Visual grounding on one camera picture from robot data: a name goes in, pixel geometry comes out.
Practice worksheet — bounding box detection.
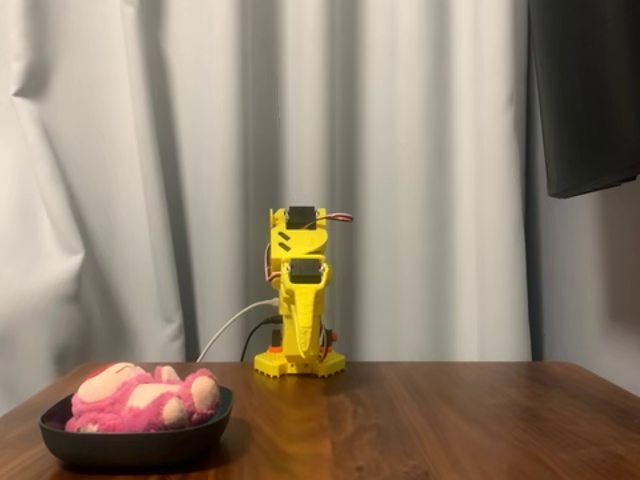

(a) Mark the yellow gripper black servo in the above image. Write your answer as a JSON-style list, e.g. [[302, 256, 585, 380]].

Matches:
[[278, 253, 334, 359]]

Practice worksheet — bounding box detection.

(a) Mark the pink strawberry bear plush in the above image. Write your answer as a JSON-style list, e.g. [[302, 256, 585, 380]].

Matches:
[[64, 362, 222, 434]]

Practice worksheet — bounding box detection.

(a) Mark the yellow robot arm with base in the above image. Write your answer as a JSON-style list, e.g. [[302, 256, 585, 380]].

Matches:
[[253, 205, 347, 377]]

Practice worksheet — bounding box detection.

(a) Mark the dark green bowl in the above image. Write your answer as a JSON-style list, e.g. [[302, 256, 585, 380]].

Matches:
[[38, 384, 235, 469]]

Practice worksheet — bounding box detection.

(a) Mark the white pleated curtain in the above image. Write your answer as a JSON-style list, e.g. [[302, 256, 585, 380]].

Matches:
[[0, 0, 640, 416]]

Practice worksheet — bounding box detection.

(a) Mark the dark monitor panel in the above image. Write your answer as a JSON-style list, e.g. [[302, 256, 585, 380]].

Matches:
[[527, 0, 640, 200]]

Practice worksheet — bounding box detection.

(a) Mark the black power cable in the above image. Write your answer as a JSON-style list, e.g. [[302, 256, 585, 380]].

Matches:
[[239, 315, 282, 364]]

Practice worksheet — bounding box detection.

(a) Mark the white power cable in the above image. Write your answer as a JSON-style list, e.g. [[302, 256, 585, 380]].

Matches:
[[195, 298, 280, 364]]

